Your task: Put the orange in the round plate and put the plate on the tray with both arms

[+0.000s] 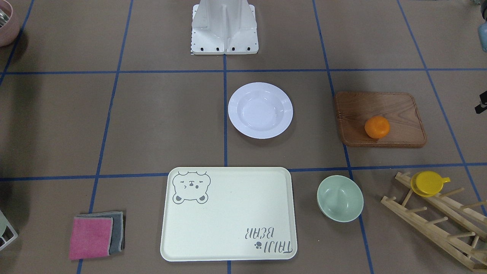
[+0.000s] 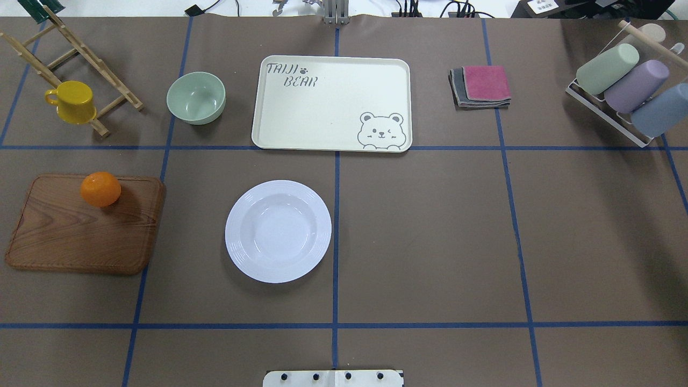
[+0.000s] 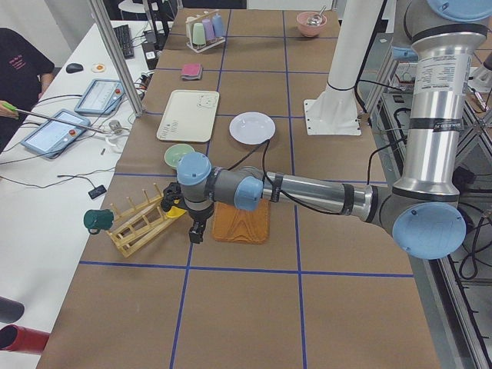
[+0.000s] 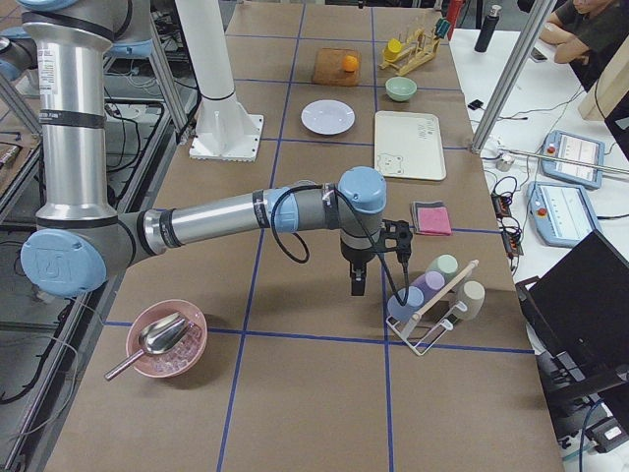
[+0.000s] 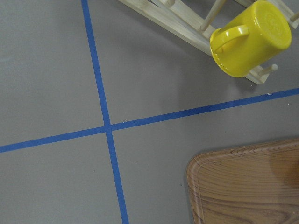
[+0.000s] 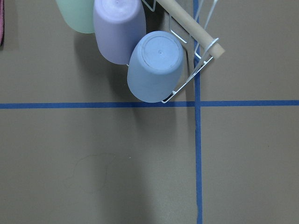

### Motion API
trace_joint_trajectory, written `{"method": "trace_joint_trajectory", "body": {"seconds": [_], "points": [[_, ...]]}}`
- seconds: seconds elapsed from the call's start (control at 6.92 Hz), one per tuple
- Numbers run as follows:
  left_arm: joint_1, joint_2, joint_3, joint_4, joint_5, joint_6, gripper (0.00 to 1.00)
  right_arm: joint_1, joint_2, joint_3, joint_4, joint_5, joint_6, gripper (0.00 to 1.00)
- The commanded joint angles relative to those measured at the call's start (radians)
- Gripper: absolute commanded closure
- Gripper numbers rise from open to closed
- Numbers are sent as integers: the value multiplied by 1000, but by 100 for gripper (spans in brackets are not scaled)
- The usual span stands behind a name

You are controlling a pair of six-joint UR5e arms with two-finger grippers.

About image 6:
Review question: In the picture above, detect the blue plastic cup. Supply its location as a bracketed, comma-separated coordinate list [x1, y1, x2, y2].
[127, 31, 184, 103]

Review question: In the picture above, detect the purple plastic cup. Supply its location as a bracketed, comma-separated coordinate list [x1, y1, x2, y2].
[93, 0, 146, 64]

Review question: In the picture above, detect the green plastic cup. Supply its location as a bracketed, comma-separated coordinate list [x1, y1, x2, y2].
[56, 0, 94, 34]

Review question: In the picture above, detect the pink and grey sponge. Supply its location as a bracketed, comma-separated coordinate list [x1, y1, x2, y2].
[0, 0, 5, 45]

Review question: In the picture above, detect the white wire cup rack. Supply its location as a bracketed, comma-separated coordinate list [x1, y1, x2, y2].
[144, 0, 225, 104]

